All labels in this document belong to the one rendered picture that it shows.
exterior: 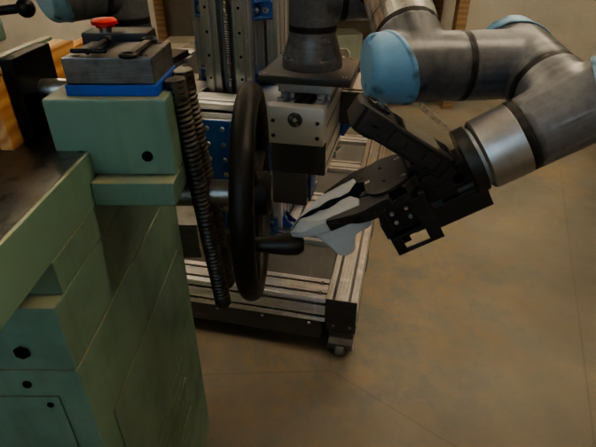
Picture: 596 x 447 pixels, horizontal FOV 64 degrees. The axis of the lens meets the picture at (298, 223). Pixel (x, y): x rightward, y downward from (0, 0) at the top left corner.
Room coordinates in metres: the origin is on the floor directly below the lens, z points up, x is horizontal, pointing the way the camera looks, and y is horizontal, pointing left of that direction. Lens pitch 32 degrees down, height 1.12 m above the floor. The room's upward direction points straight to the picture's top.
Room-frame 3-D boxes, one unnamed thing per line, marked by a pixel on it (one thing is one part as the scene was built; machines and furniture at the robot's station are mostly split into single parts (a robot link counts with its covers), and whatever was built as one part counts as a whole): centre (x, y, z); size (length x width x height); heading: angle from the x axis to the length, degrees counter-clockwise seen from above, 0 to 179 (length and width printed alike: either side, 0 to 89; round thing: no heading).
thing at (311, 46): (1.23, -0.04, 0.87); 0.15 x 0.15 x 0.10
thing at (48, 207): (0.57, 0.29, 0.87); 0.61 x 0.30 x 0.06; 179
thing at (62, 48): (0.61, 0.33, 0.94); 0.21 x 0.01 x 0.08; 179
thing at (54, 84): (0.57, 0.28, 0.95); 0.09 x 0.07 x 0.09; 179
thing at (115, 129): (0.57, 0.21, 0.91); 0.15 x 0.14 x 0.09; 179
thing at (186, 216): (0.83, 0.26, 0.58); 0.12 x 0.08 x 0.08; 89
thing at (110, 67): (0.57, 0.21, 0.99); 0.13 x 0.11 x 0.06; 179
